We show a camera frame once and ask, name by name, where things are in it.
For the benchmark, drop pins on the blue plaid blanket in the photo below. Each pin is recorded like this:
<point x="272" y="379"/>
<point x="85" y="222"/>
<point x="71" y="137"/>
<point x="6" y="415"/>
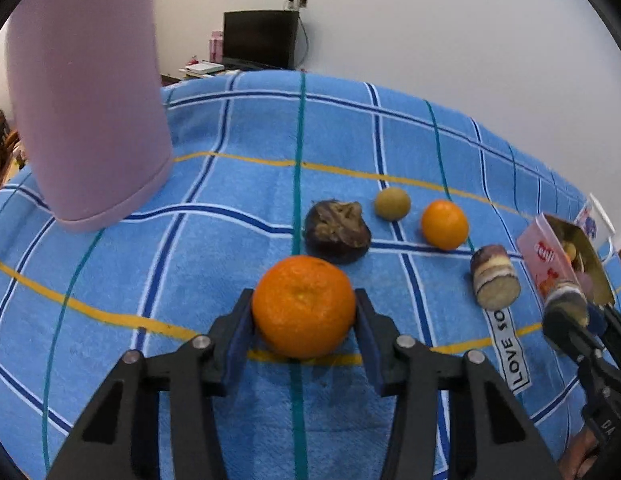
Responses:
<point x="240" y="185"/>

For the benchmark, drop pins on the person's right hand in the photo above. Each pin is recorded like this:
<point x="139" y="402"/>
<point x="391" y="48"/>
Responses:
<point x="578" y="455"/>

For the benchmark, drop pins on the white floral cup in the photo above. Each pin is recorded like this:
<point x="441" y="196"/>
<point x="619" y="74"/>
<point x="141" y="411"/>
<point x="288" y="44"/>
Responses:
<point x="586" y="220"/>

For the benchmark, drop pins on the pink tin box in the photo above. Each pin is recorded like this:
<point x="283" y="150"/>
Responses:
<point x="540" y="255"/>

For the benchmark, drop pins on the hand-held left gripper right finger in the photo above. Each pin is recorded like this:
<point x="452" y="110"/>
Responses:
<point x="368" y="340"/>

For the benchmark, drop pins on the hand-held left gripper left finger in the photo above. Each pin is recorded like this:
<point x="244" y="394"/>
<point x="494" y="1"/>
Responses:
<point x="240" y="340"/>

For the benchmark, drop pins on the brown leather sofa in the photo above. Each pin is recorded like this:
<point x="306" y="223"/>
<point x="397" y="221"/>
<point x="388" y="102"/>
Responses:
<point x="0" y="160"/>

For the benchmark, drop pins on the green-brown round fruit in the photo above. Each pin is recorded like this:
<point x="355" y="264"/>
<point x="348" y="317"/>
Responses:
<point x="392" y="204"/>

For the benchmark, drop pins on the white flat box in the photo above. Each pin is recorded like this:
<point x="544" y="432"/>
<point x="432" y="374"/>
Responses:
<point x="204" y="68"/>

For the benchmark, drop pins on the pink carton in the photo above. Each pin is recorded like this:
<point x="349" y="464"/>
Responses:
<point x="216" y="45"/>

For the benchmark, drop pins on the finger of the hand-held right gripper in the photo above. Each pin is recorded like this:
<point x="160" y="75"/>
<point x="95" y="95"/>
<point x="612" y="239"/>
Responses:
<point x="565" y="335"/>
<point x="615" y="327"/>

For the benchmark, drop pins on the black television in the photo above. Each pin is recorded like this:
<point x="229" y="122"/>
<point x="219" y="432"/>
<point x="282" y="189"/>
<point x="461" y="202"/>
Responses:
<point x="260" y="40"/>

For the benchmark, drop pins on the small yellow fruit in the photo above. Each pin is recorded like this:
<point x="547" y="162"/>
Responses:
<point x="570" y="250"/>

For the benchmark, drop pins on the medium orange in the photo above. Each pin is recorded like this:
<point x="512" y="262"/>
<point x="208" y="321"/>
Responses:
<point x="444" y="224"/>

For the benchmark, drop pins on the wall socket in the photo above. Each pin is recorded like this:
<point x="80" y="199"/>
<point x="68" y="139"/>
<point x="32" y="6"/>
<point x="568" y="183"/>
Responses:
<point x="296" y="3"/>

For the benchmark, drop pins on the large orange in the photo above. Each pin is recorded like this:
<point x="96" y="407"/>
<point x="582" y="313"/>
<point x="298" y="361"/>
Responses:
<point x="304" y="306"/>

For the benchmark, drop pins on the purple electric kettle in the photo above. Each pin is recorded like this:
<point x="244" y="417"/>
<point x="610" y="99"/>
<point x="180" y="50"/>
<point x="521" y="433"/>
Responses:
<point x="90" y="85"/>

